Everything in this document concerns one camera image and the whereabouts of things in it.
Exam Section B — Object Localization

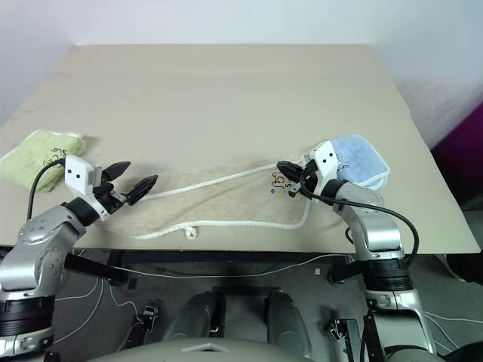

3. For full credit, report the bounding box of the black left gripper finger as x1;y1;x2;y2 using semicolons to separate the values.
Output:
125;174;159;207
101;161;133;183

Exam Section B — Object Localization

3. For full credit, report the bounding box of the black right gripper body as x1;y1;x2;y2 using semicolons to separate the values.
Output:
288;159;322;198

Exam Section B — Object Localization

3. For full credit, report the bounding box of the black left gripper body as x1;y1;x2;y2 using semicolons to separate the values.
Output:
92;182;129;216

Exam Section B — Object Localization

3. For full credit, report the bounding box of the beige cloth with white trim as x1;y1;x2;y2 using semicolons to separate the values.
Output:
133;152;316;243

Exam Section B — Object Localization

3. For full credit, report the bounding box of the blue cloth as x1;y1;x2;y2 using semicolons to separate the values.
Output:
331;133;391;191

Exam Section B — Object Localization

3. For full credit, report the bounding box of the light green cloth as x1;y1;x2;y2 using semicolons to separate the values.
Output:
0;129;86;194

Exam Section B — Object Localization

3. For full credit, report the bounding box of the small black floor clamp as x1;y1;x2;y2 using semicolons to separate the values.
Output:
326;318;360;345
140;304;159;333

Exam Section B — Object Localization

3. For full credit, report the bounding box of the dark grey rounded robot leg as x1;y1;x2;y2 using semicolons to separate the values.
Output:
266;291;315;360
163;291;224;341

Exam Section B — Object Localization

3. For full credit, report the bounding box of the dark partition panel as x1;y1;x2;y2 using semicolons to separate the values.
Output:
429;100;483;207

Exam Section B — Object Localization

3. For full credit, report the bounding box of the grey robot torso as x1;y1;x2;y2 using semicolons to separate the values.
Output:
85;336;315;362

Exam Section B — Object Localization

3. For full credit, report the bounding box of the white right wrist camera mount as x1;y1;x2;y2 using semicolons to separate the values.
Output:
303;140;341;190

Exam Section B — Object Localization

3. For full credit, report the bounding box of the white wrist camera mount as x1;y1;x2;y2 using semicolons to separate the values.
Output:
64;155;111;222
303;140;341;190

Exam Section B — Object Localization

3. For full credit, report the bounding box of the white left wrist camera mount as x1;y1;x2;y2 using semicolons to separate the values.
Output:
64;155;111;222

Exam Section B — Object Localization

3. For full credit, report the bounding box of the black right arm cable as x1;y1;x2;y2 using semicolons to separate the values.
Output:
297;183;421;265

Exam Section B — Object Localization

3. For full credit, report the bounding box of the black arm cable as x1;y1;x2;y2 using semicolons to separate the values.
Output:
297;183;421;265
28;162;67;220

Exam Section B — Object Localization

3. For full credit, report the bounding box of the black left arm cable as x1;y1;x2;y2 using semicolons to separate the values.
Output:
28;162;67;220

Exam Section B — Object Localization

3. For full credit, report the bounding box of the looped thin white wire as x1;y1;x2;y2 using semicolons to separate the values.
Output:
55;278;141;333

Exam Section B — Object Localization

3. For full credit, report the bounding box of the black table frame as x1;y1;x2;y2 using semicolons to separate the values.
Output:
63;247;364;286

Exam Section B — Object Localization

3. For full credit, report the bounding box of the long thin white wire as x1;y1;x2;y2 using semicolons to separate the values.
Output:
108;253;350;279

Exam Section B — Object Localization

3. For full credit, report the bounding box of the thin white floor wire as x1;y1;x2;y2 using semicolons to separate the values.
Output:
421;309;483;352

